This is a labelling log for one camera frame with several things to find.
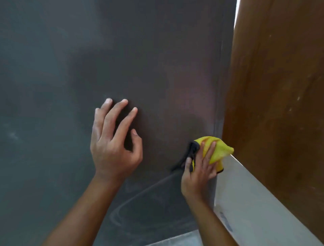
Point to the person's right hand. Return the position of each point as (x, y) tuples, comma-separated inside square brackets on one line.
[(196, 181)]

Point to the person's left hand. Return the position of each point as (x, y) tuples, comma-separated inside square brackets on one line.
[(111, 154)]

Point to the person's left little finger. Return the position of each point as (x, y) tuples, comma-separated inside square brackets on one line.
[(95, 121)]

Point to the person's left thumb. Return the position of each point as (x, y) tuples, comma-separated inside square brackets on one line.
[(137, 143)]

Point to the person's right middle finger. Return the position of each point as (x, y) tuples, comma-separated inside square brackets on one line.
[(209, 155)]

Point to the person's right thumb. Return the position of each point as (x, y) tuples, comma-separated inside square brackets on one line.
[(186, 167)]

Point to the person's left middle finger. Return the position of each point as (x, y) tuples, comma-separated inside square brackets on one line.
[(114, 117)]

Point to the yellow cleaning cloth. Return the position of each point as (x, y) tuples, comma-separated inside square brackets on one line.
[(220, 149)]

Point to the black spray bottle head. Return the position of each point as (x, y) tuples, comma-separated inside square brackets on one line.
[(188, 152)]

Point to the person's right forearm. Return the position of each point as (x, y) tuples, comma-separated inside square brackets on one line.
[(210, 223)]

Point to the person's left forearm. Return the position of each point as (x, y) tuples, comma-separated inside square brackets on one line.
[(83, 215)]

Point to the dark grey cabinet panel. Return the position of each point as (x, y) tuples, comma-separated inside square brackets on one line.
[(101, 55)]

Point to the white ledge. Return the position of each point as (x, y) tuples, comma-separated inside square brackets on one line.
[(253, 207)]

